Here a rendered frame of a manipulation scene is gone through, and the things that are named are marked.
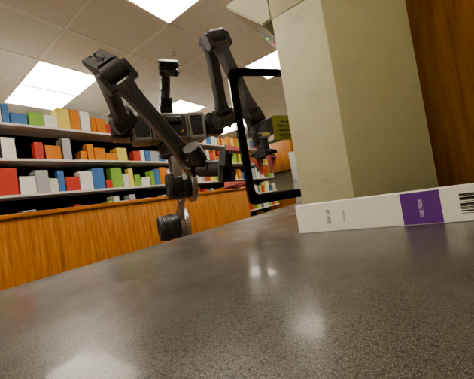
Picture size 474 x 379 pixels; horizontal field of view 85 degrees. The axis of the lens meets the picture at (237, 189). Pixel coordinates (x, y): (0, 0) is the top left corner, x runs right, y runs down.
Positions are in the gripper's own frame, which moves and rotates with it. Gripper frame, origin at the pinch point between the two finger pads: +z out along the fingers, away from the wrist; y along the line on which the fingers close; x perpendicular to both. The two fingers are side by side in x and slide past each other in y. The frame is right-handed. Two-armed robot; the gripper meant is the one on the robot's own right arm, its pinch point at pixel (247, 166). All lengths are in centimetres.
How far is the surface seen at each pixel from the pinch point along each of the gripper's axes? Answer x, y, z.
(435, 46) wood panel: 17, 34, 48
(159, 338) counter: -58, -21, 28
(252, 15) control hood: -18.2, 33.6, 10.0
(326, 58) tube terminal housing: -16.9, 18.9, 27.4
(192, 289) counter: -50, -20, 24
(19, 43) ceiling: 11, 120, -244
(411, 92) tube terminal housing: -4.4, 13.6, 42.2
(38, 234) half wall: 10, -39, -170
